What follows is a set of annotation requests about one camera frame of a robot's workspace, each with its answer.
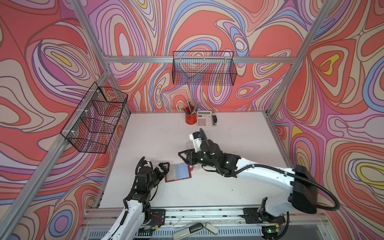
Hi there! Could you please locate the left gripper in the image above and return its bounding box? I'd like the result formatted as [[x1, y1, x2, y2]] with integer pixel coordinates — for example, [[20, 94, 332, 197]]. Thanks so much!
[[145, 162, 170, 193]]

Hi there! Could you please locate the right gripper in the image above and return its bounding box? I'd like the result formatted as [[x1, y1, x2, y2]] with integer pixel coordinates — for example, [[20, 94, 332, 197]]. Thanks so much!
[[179, 146, 220, 168]]

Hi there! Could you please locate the red leather card holder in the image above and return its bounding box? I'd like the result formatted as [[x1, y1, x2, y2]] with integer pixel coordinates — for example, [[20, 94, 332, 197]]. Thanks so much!
[[165, 163, 193, 183]]

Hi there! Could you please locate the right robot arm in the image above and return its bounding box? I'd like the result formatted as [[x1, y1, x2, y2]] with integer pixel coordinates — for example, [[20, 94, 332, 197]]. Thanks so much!
[[178, 129, 341, 224]]

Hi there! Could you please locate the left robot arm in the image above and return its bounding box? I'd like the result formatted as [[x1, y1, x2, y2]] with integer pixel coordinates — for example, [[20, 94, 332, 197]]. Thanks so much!
[[103, 157, 170, 240]]

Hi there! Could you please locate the white pink calculator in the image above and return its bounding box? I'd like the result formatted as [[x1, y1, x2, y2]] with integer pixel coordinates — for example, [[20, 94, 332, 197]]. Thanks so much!
[[197, 111, 213, 128]]

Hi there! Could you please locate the black stapler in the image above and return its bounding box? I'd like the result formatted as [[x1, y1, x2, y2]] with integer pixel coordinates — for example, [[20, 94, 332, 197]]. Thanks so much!
[[212, 112, 218, 127]]

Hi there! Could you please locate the red pen cup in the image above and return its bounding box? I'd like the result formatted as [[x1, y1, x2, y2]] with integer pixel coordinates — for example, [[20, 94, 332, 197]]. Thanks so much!
[[184, 107, 197, 125]]

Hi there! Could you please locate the grey handheld device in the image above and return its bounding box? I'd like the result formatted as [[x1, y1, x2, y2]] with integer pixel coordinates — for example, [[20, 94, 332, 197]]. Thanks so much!
[[173, 223, 219, 240]]

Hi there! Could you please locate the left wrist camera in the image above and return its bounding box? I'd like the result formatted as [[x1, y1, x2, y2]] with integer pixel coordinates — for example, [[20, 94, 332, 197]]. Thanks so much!
[[135, 159, 154, 174]]

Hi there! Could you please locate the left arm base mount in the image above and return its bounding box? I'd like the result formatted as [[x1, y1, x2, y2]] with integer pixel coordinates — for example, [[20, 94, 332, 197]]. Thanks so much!
[[143, 209, 166, 228]]

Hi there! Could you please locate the left wire basket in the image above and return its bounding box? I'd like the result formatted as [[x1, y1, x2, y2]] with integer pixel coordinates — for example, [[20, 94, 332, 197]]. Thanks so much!
[[61, 83, 128, 154]]

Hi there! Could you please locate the wire basket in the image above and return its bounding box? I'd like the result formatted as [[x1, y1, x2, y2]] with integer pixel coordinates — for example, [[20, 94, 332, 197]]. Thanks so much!
[[172, 51, 238, 86], [61, 83, 128, 154]]

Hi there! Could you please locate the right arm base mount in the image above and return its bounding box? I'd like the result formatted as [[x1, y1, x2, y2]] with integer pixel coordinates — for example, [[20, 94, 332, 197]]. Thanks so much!
[[241, 208, 286, 225]]

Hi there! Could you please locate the back wire basket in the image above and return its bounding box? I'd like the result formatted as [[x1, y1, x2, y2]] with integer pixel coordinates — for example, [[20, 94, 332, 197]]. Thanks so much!
[[172, 51, 238, 86]]

